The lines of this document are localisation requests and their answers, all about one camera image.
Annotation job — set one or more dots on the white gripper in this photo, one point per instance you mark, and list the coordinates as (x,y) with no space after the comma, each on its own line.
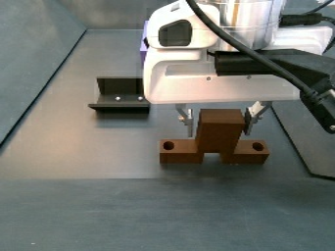
(188,30)

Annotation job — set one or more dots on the brown T-shaped block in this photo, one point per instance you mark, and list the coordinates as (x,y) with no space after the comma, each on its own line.
(217,132)

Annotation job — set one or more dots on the purple base board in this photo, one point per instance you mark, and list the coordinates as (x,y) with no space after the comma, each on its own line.
(144,44)

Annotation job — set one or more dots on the black angle bracket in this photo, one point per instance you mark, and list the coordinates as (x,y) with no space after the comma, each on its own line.
(121,93)

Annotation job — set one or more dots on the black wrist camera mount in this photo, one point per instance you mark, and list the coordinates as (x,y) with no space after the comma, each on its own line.
(307,71)

